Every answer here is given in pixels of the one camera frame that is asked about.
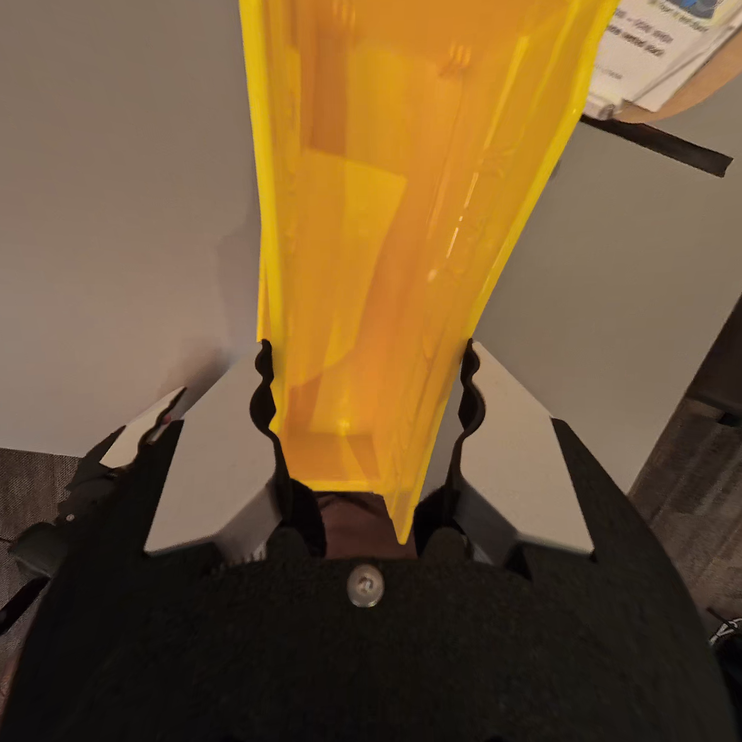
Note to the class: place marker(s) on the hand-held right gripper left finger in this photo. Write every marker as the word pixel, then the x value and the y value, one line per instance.
pixel 214 475

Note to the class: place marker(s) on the grey desk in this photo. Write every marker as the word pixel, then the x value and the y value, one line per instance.
pixel 116 174

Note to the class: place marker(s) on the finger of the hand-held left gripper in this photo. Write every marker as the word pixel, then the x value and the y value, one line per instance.
pixel 122 449

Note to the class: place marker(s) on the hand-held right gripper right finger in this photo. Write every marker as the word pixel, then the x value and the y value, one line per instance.
pixel 516 475

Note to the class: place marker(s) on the yellow plastic storage bin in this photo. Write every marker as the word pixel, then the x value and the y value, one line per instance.
pixel 377 232

